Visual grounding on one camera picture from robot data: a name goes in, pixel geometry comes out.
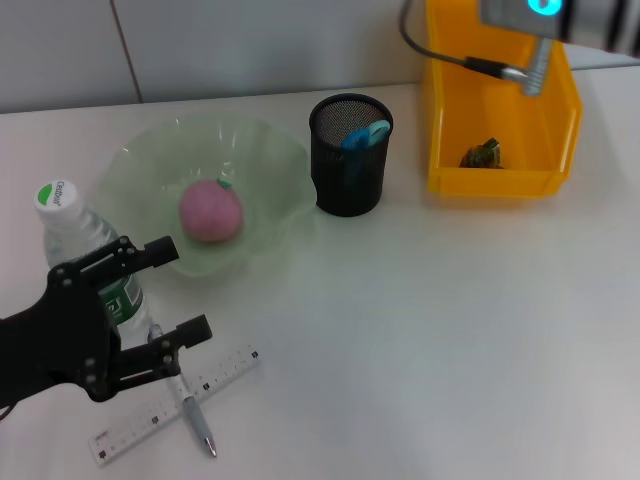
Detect yellow plastic bin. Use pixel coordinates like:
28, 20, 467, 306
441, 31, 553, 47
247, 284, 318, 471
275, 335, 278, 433
422, 0, 584, 200

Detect black mesh pen holder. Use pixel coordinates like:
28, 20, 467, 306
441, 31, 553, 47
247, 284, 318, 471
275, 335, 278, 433
308, 93, 396, 219

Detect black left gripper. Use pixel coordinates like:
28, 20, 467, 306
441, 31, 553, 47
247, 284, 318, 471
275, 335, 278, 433
0, 236, 213, 407

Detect white plastic ruler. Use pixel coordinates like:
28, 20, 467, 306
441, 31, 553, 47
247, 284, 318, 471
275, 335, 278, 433
88, 341, 262, 467

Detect pink peach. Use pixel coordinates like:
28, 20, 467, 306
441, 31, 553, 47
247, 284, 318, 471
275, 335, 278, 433
178, 178, 246, 244

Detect green plastic wrapper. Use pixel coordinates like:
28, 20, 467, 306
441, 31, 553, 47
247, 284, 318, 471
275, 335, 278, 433
459, 137, 506, 170

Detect green glass fruit plate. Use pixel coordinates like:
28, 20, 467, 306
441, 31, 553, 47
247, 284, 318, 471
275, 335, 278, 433
94, 115, 320, 277

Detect grey ballpoint pen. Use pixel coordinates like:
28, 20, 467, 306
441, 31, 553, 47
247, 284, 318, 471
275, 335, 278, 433
147, 322, 219, 459

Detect clear water bottle green label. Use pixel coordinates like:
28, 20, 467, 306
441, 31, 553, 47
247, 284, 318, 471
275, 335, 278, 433
33, 179, 152, 347

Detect blue scissors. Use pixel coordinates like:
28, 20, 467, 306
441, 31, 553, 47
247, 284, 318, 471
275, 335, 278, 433
341, 118, 392, 184

